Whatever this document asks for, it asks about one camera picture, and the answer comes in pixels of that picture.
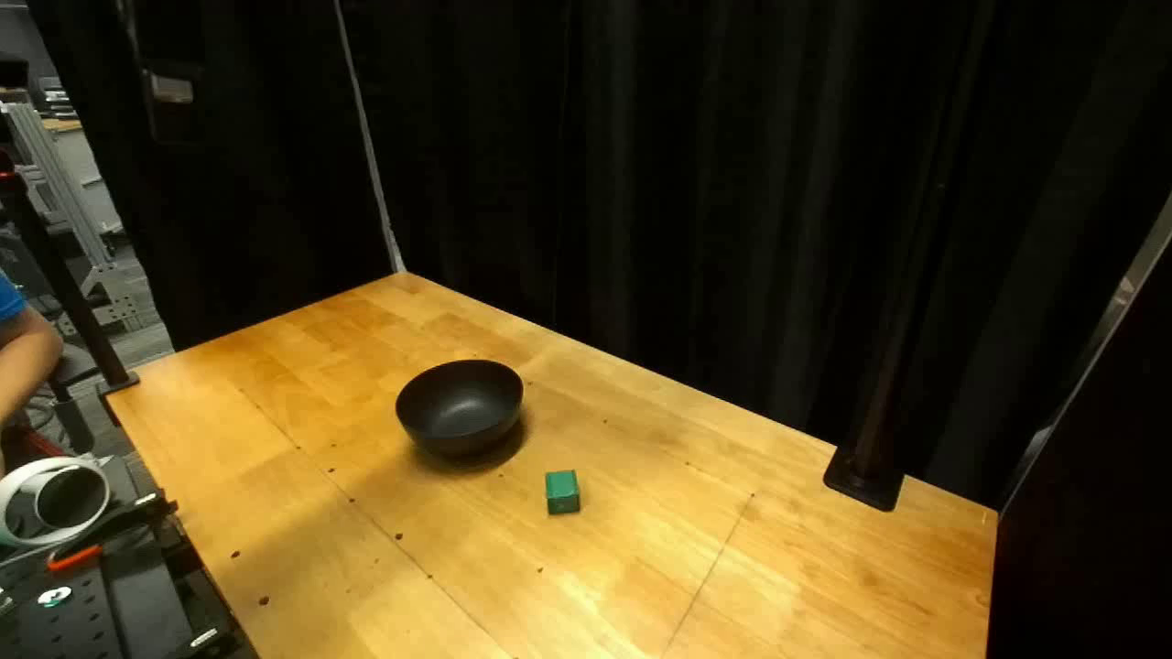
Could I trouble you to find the person's bare forearm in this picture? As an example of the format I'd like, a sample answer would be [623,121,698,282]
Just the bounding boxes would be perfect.
[0,309,62,422]

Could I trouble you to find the black bowl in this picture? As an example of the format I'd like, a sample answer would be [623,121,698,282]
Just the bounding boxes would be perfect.
[395,359,522,457]

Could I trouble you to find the green cube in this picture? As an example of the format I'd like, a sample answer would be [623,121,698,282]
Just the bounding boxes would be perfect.
[545,469,582,513]

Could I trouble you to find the white vertical pole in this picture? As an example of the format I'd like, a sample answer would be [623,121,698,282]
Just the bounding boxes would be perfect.
[329,0,407,271]

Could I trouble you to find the black curtain backdrop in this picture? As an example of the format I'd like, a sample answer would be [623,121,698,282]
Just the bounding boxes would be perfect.
[26,0,1172,513]

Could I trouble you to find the black tripod stand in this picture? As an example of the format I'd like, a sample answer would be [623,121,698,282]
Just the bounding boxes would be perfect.
[0,174,140,392]

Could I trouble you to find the black side cart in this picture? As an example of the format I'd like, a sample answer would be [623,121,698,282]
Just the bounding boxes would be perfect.
[0,496,260,659]

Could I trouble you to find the white VR headset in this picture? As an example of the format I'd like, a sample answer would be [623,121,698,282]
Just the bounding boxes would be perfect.
[0,457,113,550]

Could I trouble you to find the blue shirt sleeve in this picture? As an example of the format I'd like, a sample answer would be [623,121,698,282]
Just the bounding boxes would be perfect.
[0,271,30,325]

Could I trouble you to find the black post with base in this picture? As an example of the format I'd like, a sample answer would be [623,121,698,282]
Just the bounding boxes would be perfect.
[824,192,930,513]

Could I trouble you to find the orange handled tool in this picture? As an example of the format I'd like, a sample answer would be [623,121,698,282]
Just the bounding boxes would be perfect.
[45,546,102,575]

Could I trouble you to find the grey diagonal frame bar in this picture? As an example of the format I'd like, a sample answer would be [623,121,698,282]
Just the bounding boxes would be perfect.
[999,196,1172,508]

